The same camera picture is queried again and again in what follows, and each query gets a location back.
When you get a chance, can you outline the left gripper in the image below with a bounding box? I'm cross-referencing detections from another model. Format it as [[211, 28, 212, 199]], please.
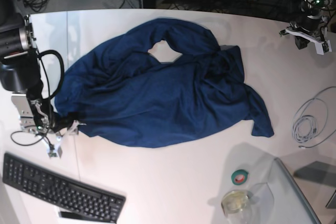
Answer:
[[295, 13, 323, 49]]

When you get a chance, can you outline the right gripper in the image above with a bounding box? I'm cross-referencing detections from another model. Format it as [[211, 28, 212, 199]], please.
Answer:
[[47, 112, 83, 133]]

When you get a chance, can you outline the dark blue t-shirt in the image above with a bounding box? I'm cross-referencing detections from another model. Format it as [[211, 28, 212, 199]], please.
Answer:
[[55, 18, 274, 148]]

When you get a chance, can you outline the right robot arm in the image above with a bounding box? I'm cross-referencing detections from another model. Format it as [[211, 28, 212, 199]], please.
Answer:
[[1, 0, 80, 135]]

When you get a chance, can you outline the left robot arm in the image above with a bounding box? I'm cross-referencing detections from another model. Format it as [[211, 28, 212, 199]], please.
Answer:
[[294, 0, 335, 55]]

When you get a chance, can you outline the black computer keyboard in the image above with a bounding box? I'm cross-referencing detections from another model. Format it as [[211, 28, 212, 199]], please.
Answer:
[[3, 153, 126, 223]]

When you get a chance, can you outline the green tape roll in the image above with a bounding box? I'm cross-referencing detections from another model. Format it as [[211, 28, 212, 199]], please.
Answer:
[[231, 169, 249, 185]]

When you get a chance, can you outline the clear tape dispenser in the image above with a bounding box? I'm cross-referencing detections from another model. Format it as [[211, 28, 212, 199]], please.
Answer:
[[221, 190, 253, 223]]

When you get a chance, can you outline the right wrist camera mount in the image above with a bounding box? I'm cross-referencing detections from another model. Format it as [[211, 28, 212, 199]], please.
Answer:
[[46, 120, 86, 158]]

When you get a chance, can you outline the coiled white cable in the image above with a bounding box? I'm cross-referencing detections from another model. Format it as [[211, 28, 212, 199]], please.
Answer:
[[291, 86, 336, 150]]

